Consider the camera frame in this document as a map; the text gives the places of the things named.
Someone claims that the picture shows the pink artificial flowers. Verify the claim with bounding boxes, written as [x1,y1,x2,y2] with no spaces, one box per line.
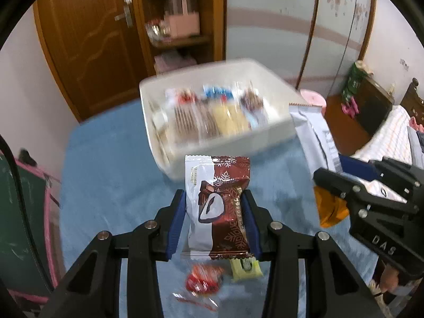
[341,101,360,118]

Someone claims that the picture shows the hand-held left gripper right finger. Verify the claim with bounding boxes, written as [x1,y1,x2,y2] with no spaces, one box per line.
[240,189,385,318]

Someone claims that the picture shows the metal door handle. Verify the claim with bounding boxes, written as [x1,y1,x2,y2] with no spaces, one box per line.
[114,5,134,28]

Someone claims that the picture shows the brown white snowflake snack packet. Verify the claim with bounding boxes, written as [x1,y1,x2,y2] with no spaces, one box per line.
[180,155,255,260]

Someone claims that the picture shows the red clear candy packet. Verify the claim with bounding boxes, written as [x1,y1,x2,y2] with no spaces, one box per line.
[172,261,226,312]

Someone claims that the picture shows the black board clip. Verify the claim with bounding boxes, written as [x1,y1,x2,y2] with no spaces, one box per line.
[18,148,37,166]

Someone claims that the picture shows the brown wooden door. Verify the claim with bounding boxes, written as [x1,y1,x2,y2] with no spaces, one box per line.
[33,0,156,123]

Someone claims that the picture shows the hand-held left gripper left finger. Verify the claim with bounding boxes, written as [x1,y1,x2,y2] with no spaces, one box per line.
[40,189,188,318]

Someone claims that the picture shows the pink stool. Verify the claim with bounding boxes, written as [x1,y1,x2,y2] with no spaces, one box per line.
[298,89,327,108]

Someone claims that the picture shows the pink box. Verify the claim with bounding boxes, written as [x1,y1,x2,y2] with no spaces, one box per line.
[165,11,201,38]

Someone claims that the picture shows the wooden headboard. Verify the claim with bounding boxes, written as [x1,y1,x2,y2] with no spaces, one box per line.
[399,78,424,126]

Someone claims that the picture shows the glass jar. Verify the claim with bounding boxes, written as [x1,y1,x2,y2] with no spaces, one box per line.
[146,20,166,43]

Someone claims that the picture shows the small yellow green packet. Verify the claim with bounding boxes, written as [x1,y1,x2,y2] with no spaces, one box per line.
[229,257,264,282]

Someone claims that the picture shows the person's right hand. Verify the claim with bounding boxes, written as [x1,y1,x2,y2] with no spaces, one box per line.
[369,265,402,295]

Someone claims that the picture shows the green chalkboard pink frame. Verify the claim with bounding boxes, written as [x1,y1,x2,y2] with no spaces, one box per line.
[0,152,62,305]

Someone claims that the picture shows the bed with patterned cover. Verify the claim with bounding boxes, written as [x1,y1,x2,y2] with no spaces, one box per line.
[351,104,424,173]

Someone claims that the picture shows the clear plastic container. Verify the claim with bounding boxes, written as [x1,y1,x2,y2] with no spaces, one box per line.
[165,0,199,15]

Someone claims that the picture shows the artificial green plant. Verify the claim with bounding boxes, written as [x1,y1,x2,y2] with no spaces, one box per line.
[341,60,373,101]

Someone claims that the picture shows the blue tablecloth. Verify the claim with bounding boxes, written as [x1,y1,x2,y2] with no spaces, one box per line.
[60,99,381,318]

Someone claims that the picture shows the folded pink cloth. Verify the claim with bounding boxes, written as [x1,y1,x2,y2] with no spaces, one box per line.
[154,53,197,75]

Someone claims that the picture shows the white plastic bin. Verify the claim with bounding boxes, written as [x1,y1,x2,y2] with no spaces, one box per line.
[139,58,307,181]

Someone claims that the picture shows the dark wooden cabinet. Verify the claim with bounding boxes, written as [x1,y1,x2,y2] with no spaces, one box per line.
[323,74,395,156]

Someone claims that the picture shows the pile of mixed snack packets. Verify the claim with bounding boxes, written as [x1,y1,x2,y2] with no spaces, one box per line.
[151,83,270,160]

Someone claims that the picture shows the wooden shelf unit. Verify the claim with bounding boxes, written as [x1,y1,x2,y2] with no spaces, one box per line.
[134,0,227,77]

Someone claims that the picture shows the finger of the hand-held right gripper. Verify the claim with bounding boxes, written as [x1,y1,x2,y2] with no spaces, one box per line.
[339,156,424,195]
[313,167,421,222]

